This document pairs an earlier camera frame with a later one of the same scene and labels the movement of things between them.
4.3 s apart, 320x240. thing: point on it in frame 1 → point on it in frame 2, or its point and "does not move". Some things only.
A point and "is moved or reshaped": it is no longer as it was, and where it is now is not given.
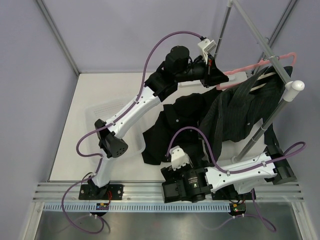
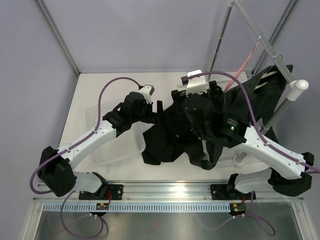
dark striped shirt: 234,110 is moved or reshaped
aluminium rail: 152,192 does not move
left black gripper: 212,75 → 153,117
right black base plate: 230,193 does not move
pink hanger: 263,63 → 244,64
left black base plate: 117,193 does not move
